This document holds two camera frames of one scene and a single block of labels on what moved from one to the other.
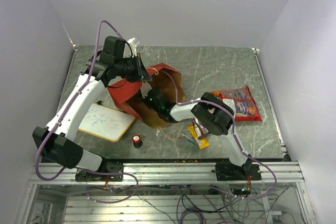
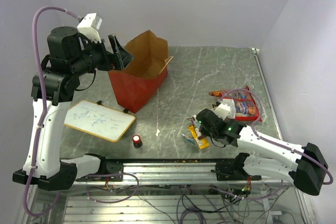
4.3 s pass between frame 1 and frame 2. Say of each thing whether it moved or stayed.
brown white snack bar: stayed
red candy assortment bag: stayed
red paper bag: moved
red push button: stayed
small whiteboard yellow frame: stayed
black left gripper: moved
